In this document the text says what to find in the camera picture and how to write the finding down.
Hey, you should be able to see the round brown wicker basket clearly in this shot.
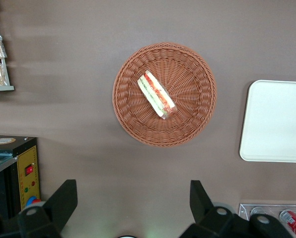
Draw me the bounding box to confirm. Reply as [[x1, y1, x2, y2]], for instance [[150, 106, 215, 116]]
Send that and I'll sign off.
[[112, 42, 218, 148]]

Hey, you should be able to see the triangle sandwich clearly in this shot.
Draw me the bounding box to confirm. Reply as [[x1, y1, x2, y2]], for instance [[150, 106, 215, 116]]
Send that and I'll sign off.
[[137, 70, 176, 119]]

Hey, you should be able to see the cream plastic tray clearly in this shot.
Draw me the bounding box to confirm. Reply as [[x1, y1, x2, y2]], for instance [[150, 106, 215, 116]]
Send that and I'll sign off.
[[239, 79, 296, 164]]

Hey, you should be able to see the clear acrylic bottle rack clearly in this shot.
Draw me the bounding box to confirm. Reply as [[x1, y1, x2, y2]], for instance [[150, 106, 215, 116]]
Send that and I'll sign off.
[[238, 203, 296, 238]]

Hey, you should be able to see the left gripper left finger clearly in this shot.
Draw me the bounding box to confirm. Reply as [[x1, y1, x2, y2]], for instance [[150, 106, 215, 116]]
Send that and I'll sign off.
[[17, 179, 78, 238]]

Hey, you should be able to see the tray of packaged snacks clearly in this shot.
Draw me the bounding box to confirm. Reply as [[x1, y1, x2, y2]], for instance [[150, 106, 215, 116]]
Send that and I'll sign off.
[[0, 0, 15, 92]]

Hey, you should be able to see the black food warmer cabinet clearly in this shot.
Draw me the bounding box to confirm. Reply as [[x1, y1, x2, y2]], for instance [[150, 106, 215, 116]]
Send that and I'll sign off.
[[0, 135, 42, 220]]

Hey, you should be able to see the red soda bottle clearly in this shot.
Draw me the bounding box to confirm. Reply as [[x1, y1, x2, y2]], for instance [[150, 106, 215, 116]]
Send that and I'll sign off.
[[279, 209, 296, 238]]

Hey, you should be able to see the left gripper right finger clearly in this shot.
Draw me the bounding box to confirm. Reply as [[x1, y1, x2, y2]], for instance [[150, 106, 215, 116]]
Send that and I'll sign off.
[[179, 180, 250, 238]]

